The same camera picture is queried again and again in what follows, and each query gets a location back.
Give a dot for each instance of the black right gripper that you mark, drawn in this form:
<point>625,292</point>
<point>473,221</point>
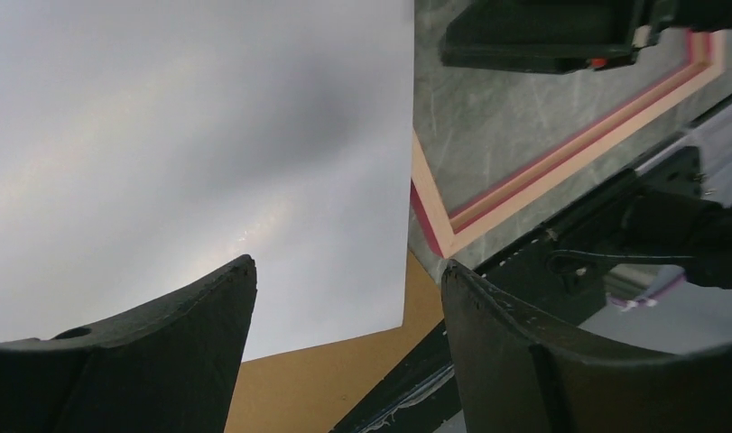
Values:
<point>560,37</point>

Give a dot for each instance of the pink picture frame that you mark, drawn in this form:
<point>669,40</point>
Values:
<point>447,232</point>

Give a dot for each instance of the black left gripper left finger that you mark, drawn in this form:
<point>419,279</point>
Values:
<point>168,365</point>

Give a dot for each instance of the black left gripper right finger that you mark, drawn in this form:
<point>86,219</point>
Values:
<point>520,369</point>

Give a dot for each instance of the brown cardboard backing board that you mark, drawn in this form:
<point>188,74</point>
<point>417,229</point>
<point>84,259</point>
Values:
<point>311,390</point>

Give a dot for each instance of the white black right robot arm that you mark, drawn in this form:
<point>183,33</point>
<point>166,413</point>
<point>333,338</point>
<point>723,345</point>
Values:
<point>654,229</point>

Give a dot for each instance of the sunset photo print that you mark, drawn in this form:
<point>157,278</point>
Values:
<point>143,144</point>

